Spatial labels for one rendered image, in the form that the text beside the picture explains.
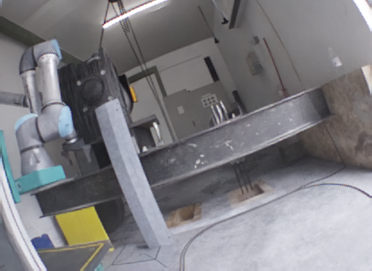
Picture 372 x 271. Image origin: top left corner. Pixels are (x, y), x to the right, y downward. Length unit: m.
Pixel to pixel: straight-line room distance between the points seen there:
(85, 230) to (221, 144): 1.31
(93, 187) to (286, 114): 1.58
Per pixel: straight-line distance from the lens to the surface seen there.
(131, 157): 1.26
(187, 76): 4.82
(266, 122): 1.39
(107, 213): 2.00
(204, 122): 4.37
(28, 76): 1.08
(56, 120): 0.80
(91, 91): 1.50
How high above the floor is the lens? 0.64
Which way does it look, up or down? 2 degrees up
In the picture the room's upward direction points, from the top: 21 degrees counter-clockwise
